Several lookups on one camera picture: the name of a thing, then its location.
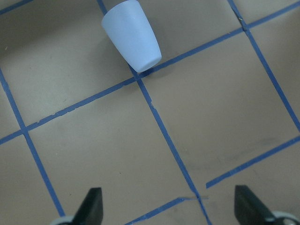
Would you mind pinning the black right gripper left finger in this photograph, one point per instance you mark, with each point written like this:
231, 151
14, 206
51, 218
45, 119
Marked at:
90, 211

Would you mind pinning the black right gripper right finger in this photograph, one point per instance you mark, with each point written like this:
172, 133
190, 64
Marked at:
249, 209

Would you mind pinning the light blue plastic cup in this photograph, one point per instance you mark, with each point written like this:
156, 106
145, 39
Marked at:
128, 28

